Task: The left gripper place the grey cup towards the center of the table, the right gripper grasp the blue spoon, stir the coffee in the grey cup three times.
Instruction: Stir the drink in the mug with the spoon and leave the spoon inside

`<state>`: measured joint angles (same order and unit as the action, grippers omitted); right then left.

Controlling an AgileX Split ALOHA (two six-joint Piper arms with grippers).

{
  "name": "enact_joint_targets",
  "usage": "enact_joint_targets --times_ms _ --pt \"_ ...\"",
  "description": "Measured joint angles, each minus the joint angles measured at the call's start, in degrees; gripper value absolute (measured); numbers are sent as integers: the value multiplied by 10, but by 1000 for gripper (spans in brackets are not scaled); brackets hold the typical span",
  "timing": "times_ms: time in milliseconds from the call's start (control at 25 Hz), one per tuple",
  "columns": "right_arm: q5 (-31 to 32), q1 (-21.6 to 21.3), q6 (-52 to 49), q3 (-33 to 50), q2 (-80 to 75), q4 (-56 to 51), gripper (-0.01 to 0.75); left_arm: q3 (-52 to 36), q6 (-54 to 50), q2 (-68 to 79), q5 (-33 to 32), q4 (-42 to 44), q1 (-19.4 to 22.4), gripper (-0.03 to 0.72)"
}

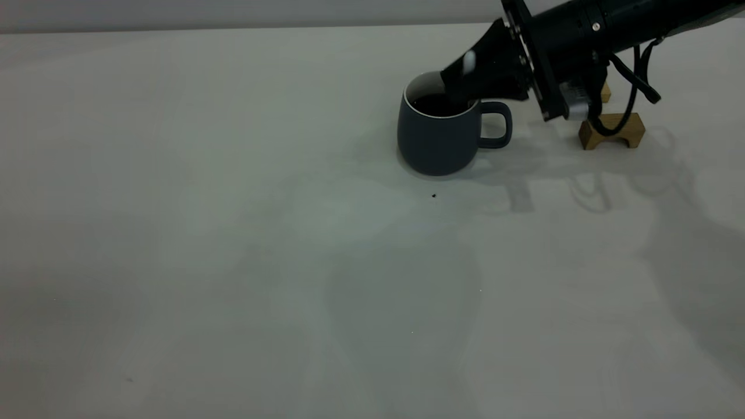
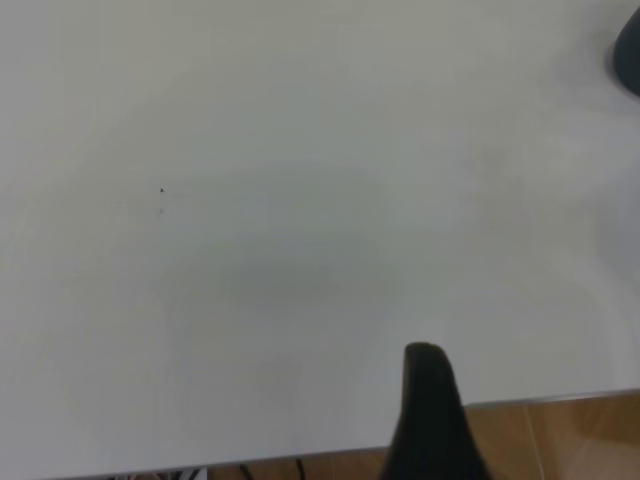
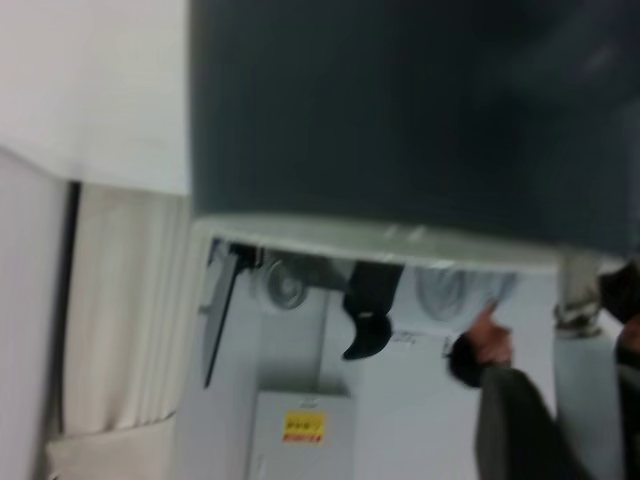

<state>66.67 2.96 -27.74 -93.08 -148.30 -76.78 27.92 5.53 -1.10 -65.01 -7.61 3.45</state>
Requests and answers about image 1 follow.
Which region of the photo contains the arched wooden block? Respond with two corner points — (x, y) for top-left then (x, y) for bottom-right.
(579, 112), (645, 151)

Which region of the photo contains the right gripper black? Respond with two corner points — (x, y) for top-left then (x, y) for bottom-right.
(441, 0), (606, 122)

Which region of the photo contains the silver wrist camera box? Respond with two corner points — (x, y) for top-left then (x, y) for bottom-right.
(560, 80), (593, 122)

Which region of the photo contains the dark grey ceramic coffee cup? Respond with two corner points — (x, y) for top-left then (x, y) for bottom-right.
(397, 71), (513, 177)

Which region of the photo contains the thin black cable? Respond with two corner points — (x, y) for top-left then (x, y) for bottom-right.
(587, 38), (667, 138)

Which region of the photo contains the thick black cable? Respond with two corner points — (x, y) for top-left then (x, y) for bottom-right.
(608, 51), (663, 105)

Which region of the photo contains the black camera bracket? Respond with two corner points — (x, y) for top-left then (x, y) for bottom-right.
(587, 55), (609, 124)

